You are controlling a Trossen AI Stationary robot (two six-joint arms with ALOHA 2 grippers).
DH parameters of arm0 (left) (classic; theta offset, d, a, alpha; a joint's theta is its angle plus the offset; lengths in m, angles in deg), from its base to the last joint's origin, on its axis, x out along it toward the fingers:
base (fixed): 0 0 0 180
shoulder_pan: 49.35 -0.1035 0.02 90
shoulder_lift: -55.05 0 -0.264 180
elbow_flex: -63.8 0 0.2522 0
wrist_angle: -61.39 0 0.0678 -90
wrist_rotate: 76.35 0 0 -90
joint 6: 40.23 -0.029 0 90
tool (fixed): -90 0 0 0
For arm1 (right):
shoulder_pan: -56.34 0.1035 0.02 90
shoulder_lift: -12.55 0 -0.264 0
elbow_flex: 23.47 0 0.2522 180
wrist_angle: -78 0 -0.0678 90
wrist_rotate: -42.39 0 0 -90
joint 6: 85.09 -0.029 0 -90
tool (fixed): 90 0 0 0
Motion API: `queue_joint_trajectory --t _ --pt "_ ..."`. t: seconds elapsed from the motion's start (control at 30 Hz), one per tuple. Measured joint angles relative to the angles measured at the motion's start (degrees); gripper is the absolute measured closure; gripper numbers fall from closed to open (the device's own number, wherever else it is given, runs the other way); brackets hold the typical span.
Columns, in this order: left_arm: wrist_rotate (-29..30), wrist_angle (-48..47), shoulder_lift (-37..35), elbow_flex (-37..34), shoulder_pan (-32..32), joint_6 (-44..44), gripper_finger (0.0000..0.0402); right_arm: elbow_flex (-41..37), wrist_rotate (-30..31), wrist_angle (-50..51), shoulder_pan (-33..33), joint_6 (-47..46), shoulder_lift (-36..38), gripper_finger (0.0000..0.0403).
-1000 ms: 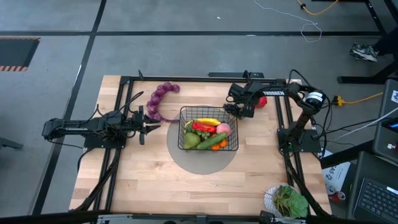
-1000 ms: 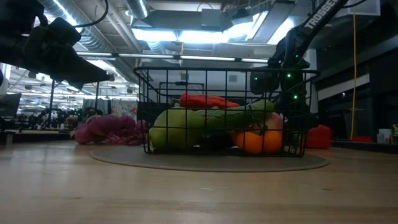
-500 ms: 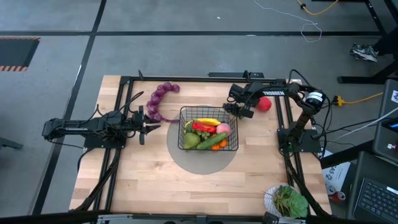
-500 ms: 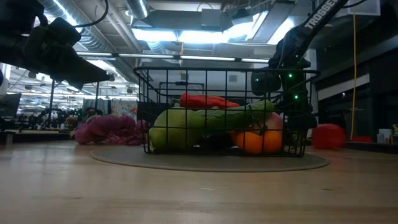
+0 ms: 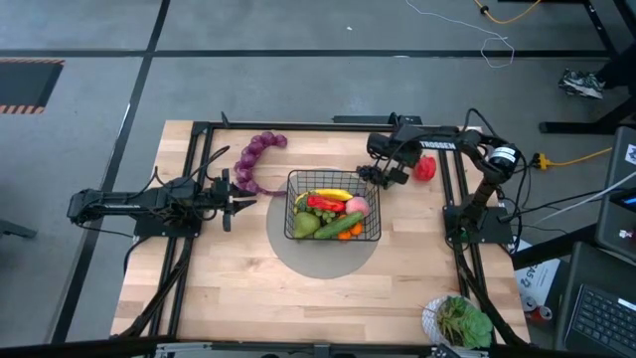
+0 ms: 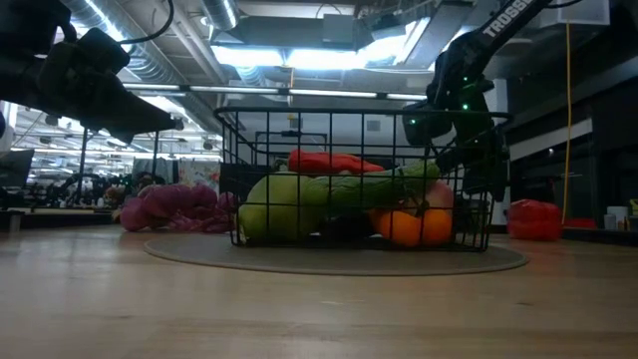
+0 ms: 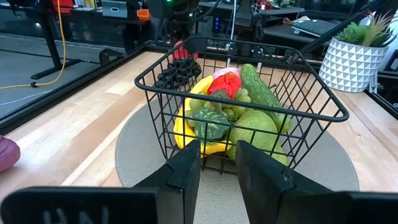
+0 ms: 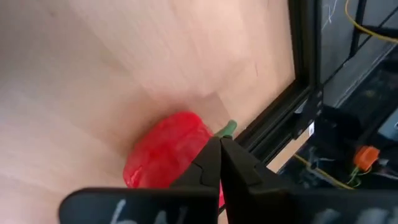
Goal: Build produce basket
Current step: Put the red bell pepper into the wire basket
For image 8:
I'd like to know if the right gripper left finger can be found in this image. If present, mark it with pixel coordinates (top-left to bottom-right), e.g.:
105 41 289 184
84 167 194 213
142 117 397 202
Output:
58 136 223 224

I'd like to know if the red bell pepper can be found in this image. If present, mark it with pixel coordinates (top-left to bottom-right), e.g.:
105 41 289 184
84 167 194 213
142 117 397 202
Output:
123 111 238 208

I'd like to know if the black table frame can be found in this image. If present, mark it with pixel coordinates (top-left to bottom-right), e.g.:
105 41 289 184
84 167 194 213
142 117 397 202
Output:
234 0 325 166

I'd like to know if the white floor cable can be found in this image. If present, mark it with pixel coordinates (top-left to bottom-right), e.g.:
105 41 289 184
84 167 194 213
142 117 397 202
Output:
322 0 338 32

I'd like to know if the yellow floor cable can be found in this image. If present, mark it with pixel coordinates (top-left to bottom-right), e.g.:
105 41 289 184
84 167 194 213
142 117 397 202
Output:
344 0 398 44

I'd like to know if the black desk frame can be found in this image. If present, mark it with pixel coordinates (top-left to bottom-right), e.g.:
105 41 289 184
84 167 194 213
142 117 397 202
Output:
348 0 398 60

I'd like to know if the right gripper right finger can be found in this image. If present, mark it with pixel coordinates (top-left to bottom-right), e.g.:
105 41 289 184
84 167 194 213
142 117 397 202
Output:
220 138 398 224

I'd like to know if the yellow extension cable with plug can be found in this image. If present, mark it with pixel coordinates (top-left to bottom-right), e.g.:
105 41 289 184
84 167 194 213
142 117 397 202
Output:
353 145 381 172

